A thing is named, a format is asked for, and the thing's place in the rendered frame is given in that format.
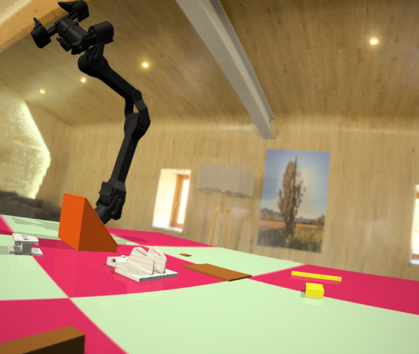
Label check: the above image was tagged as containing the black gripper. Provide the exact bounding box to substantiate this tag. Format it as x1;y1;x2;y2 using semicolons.
31;0;89;48

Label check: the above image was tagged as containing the yellow block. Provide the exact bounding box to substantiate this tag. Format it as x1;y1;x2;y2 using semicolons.
305;283;324;299

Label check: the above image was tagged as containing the yellow long flat bar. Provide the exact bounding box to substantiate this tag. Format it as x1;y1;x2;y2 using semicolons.
291;271;342;281

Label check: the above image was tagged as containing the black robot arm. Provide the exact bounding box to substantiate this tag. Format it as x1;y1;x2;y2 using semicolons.
57;21;151;225

